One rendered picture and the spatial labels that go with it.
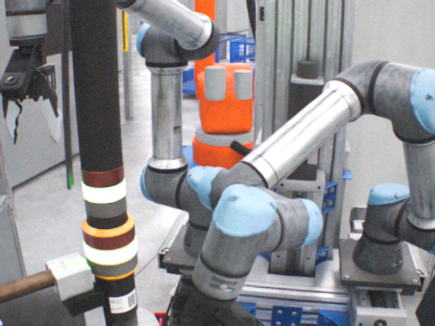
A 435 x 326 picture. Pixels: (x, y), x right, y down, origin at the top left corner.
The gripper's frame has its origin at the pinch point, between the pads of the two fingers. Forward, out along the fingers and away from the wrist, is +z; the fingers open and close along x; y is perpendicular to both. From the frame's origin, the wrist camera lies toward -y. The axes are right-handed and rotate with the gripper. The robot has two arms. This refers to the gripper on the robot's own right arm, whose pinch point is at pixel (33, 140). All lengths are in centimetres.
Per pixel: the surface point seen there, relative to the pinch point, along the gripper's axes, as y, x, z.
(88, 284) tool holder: -53, -23, -6
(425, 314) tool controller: -11, -82, 37
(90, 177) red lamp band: -52, -24, -14
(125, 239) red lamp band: -52, -27, -9
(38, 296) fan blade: -37.1, -11.5, 8.8
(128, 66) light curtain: 534, 60, 74
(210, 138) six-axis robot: 339, -45, 113
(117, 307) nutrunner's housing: -52, -25, -2
